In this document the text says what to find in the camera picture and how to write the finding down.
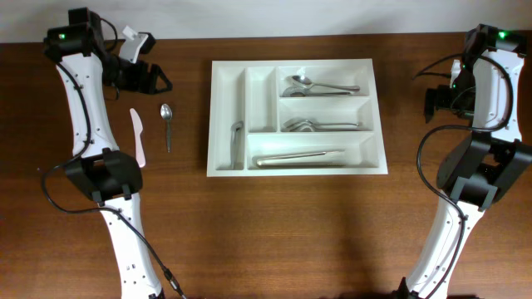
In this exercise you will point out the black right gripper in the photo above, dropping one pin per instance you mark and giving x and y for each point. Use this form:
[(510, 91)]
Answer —
[(440, 101)]

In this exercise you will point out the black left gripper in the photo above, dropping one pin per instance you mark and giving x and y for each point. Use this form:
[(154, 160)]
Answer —
[(145, 85)]

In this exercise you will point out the small teaspoon dark handle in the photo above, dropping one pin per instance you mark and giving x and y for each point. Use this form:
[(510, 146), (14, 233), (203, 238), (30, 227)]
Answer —
[(167, 115)]

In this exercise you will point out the pink plastic knife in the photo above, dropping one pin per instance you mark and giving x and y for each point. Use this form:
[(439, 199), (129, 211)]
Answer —
[(138, 129)]

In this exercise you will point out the large metal spoon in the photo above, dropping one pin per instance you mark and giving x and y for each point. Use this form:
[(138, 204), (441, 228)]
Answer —
[(307, 83), (300, 92)]

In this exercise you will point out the metal tongs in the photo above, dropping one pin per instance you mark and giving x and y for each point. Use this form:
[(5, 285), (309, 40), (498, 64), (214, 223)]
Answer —
[(324, 158)]

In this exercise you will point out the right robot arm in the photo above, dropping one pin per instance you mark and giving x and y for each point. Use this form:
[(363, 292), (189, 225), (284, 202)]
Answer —
[(478, 172)]

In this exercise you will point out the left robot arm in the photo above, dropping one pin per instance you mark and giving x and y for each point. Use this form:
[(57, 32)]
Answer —
[(108, 177)]

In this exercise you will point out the metal fork in tray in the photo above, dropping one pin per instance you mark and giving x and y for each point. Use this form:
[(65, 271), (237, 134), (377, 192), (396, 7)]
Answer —
[(293, 123), (310, 126)]

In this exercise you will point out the white plastic cutlery tray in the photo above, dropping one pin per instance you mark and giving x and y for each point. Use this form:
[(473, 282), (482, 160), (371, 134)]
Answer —
[(251, 91)]

